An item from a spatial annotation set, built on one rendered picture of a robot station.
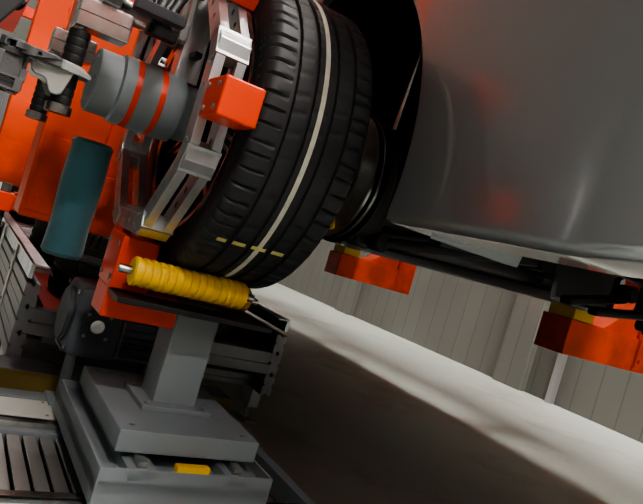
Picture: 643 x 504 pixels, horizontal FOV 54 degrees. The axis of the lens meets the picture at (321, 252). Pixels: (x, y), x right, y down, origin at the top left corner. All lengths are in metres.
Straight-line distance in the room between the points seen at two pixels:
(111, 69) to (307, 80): 0.39
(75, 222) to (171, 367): 0.37
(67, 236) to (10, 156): 2.29
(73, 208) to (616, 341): 2.53
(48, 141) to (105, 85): 0.51
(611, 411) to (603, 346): 2.12
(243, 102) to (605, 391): 4.55
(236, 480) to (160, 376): 0.28
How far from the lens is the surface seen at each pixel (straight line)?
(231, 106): 1.08
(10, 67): 1.17
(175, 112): 1.35
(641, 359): 3.46
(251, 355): 2.17
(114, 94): 1.33
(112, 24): 1.21
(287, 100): 1.15
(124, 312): 1.38
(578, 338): 3.06
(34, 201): 1.80
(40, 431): 1.66
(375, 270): 4.61
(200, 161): 1.15
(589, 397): 5.40
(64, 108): 1.18
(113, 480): 1.28
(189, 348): 1.44
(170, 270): 1.29
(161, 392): 1.45
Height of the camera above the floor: 0.65
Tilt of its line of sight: level
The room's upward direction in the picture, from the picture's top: 17 degrees clockwise
